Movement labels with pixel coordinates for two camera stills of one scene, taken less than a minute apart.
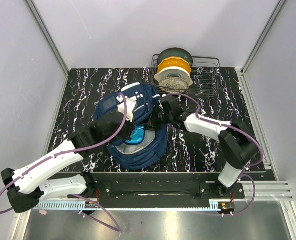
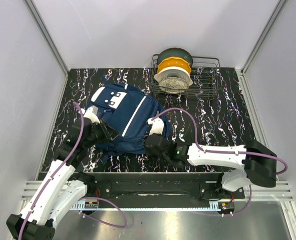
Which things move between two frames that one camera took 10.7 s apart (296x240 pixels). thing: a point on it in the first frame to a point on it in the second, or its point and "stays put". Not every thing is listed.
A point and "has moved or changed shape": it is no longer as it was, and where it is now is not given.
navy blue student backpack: [149, 152] has moved or changed shape
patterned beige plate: [173, 84] stays put
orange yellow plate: [173, 62] stays put
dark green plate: [176, 52] stays put
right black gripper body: [159, 117] to [149, 151]
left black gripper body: [126, 131] to [100, 133]
